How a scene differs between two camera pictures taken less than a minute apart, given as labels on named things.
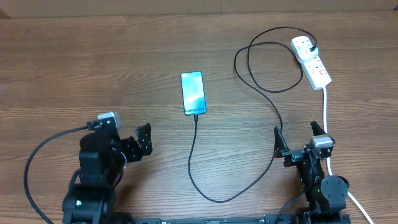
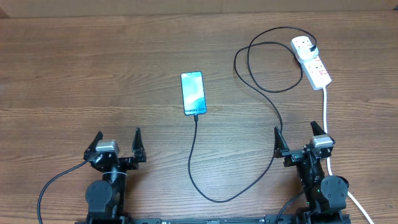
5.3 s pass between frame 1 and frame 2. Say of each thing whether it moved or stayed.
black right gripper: stayed
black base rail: stayed
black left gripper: moved
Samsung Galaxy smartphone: stayed
